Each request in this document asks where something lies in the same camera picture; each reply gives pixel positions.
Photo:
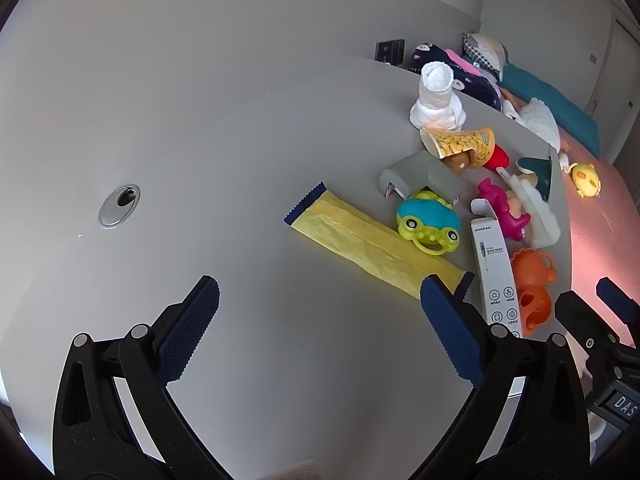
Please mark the white door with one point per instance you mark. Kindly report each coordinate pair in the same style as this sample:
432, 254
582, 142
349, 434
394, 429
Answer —
620, 85

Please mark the grey corner guard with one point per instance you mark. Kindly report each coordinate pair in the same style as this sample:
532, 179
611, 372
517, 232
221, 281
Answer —
420, 175

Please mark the pink figure toy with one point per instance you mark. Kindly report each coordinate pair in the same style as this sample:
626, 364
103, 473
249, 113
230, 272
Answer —
500, 205

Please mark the yellow chick plush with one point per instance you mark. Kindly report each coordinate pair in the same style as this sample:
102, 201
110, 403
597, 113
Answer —
585, 178

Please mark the yellow corn print cup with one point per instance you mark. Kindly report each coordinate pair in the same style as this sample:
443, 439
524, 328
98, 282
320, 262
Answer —
462, 144

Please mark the yellow packet with blue ends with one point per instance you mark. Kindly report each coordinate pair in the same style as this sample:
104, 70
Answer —
372, 242

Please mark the black wall panel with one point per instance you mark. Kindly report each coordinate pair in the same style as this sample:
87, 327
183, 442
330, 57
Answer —
389, 51

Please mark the green and blue frog toy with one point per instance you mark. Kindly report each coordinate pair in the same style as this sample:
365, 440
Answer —
430, 220

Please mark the bright pink blanket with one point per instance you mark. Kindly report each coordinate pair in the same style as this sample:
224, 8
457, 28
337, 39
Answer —
462, 62

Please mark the orange plastic toy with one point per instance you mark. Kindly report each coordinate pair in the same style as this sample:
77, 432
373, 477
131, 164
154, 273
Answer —
535, 290

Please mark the small brown toy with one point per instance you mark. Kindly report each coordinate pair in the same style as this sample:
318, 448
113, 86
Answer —
457, 161

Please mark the red heart toy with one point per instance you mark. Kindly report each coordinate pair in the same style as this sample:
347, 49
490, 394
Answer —
497, 157

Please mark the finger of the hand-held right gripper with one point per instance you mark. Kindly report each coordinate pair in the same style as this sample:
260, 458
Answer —
590, 330
617, 302

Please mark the teal pillow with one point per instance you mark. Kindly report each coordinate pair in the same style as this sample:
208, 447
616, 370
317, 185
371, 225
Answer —
550, 102

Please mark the bed with pink sheet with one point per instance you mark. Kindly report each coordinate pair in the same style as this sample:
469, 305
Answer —
600, 230

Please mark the checked patchwork pillow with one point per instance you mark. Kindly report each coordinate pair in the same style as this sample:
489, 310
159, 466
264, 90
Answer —
482, 50

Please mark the white towel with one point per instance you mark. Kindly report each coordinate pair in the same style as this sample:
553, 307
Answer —
437, 97

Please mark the navy cartoon blanket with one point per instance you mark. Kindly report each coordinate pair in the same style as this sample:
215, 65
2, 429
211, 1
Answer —
450, 72

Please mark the long white box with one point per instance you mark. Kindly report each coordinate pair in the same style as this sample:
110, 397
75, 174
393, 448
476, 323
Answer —
492, 270

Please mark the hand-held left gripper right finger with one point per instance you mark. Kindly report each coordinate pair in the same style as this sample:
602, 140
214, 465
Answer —
452, 330

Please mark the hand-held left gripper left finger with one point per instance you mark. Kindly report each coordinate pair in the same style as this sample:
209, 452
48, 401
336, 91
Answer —
192, 330

